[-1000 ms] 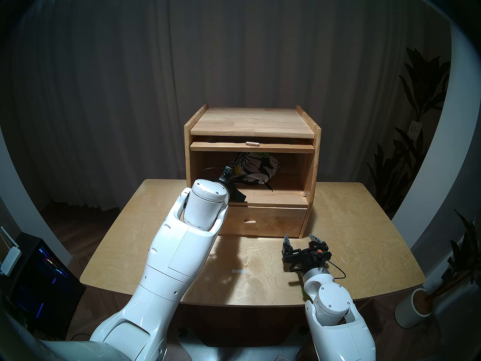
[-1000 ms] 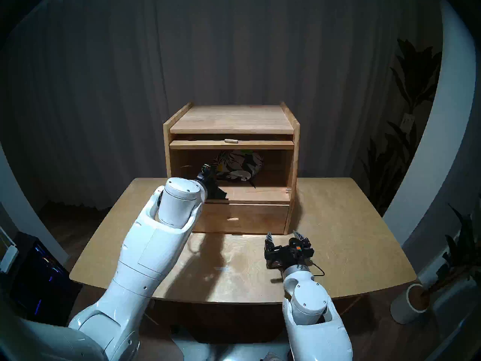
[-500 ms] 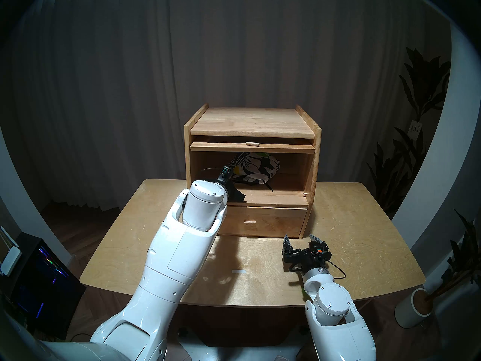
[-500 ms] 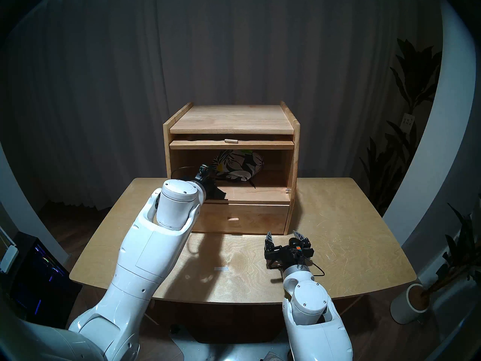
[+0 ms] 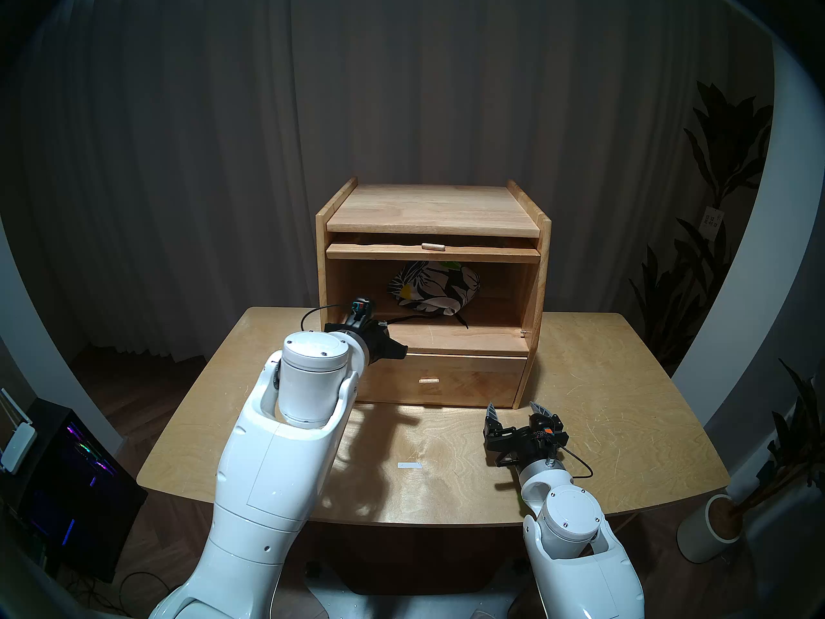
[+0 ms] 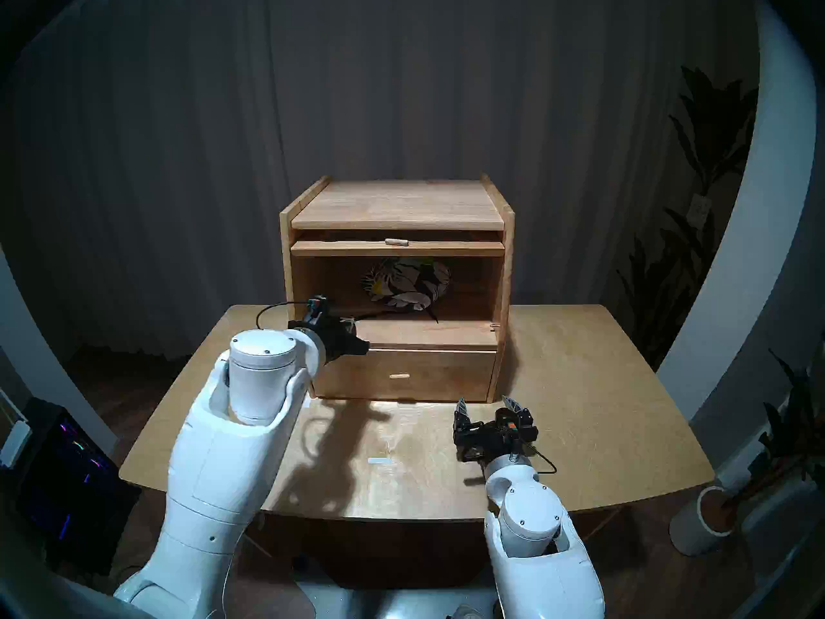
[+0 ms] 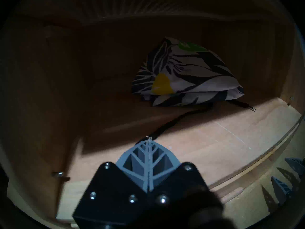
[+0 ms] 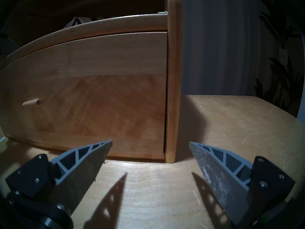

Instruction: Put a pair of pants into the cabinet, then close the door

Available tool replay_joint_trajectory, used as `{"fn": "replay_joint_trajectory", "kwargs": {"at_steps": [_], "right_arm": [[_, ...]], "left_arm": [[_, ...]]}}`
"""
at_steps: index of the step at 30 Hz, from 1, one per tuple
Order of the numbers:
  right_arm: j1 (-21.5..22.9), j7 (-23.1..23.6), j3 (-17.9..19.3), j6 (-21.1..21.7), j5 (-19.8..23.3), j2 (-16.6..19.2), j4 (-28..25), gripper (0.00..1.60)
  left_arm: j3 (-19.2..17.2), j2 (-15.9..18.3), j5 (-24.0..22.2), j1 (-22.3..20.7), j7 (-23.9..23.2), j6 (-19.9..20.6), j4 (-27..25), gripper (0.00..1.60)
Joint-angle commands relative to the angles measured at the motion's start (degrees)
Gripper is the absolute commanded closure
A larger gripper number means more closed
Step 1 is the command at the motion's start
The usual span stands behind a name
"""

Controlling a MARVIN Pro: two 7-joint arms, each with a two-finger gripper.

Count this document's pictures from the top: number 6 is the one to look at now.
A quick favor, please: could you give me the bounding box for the leafy plant in white pot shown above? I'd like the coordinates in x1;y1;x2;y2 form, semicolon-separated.
722;347;825;506

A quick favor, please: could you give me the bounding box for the black computer tower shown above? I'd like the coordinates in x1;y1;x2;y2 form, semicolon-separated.
13;397;142;576

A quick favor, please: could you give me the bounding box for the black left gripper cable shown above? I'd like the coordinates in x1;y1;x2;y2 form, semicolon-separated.
256;300;310;331

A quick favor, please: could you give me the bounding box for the white curved arch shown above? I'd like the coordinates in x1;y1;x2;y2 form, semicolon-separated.
0;244;120;454
654;0;819;425

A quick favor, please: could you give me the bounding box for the grey pleated curtain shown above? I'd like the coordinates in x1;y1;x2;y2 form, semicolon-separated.
0;0;761;360

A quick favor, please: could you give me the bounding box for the white round plant pot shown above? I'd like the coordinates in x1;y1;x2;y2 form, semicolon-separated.
669;486;735;557

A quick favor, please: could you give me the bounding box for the wooden drawer with knob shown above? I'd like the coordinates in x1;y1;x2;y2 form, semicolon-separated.
311;347;498;403

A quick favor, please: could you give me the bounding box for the tall dark leafy plant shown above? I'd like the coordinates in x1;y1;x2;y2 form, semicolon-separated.
616;66;760;367

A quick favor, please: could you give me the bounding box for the wooden cabinet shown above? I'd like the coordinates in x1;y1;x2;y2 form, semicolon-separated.
279;173;516;404

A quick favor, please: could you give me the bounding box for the white robot body shell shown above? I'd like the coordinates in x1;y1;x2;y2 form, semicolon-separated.
293;582;503;619

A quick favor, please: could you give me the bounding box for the white flat device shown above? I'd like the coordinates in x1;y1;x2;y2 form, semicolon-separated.
0;419;33;470

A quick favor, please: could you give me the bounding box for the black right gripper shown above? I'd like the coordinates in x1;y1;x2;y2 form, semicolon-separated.
452;395;539;462

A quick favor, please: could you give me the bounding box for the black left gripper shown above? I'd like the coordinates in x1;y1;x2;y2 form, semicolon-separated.
290;317;370;365

